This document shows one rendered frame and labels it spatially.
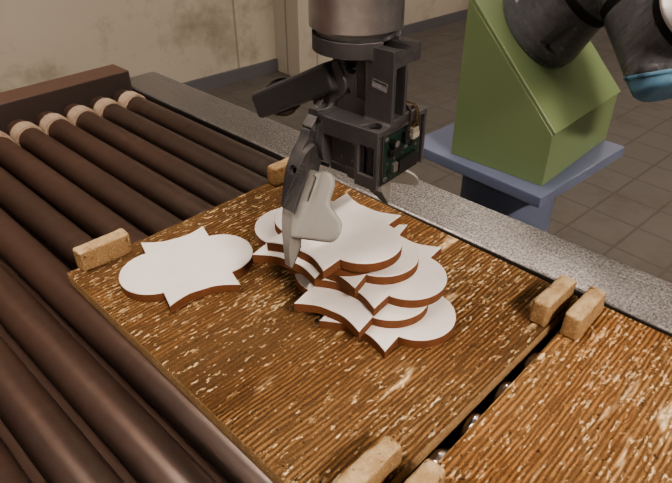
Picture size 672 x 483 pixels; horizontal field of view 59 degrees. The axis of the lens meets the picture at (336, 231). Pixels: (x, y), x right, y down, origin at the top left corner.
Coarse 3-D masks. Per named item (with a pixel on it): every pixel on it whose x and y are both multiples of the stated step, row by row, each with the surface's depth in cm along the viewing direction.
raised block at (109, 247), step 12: (120, 228) 66; (96, 240) 64; (108, 240) 64; (120, 240) 65; (84, 252) 63; (96, 252) 64; (108, 252) 65; (120, 252) 66; (84, 264) 63; (96, 264) 64
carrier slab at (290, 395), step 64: (256, 192) 79; (128, 256) 67; (448, 256) 67; (128, 320) 58; (192, 320) 58; (256, 320) 58; (512, 320) 58; (192, 384) 51; (256, 384) 51; (320, 384) 51; (384, 384) 51; (448, 384) 51; (256, 448) 46; (320, 448) 46
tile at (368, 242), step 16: (336, 208) 63; (352, 208) 63; (368, 208) 63; (352, 224) 60; (368, 224) 60; (384, 224) 60; (272, 240) 58; (304, 240) 58; (336, 240) 58; (352, 240) 58; (368, 240) 58; (384, 240) 58; (400, 240) 58; (304, 256) 56; (320, 256) 55; (336, 256) 55; (352, 256) 55; (368, 256) 55; (384, 256) 55; (320, 272) 55
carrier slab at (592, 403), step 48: (624, 336) 56; (528, 384) 51; (576, 384) 51; (624, 384) 51; (480, 432) 47; (528, 432) 47; (576, 432) 47; (624, 432) 47; (480, 480) 43; (528, 480) 43; (576, 480) 43; (624, 480) 43
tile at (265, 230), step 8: (264, 216) 63; (272, 216) 63; (256, 224) 62; (264, 224) 62; (272, 224) 62; (256, 232) 61; (264, 232) 61; (272, 232) 61; (256, 240) 61; (264, 240) 60; (264, 248) 58; (256, 256) 58; (264, 256) 58; (272, 256) 58; (280, 256) 57; (280, 264) 58; (296, 264) 57; (304, 264) 56; (304, 272) 56; (312, 272) 55; (336, 272) 56; (344, 272) 56; (352, 272) 56; (360, 272) 56; (368, 272) 57; (312, 280) 55; (320, 280) 56
